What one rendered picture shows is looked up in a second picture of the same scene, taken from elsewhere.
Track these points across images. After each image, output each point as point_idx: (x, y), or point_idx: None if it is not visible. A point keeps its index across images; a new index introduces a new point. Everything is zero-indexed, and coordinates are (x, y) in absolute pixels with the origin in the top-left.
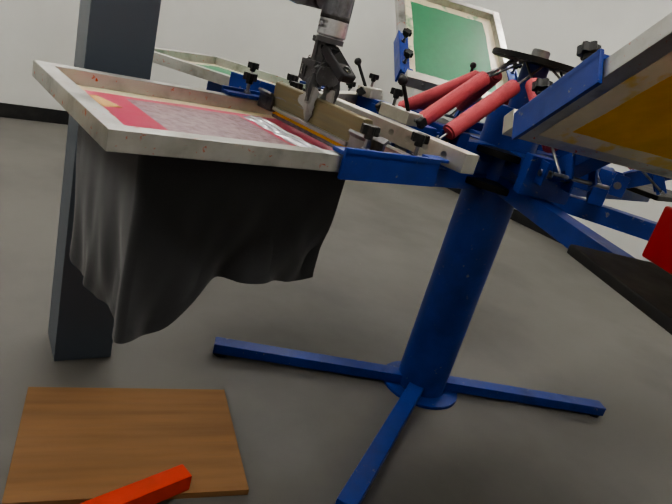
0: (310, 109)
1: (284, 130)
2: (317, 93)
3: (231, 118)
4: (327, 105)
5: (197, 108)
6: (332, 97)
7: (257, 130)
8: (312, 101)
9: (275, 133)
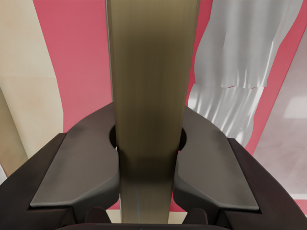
0: (194, 117)
1: (222, 105)
2: (192, 172)
3: (281, 171)
4: (196, 27)
5: (305, 205)
6: (65, 164)
7: (303, 97)
8: (202, 138)
9: (265, 83)
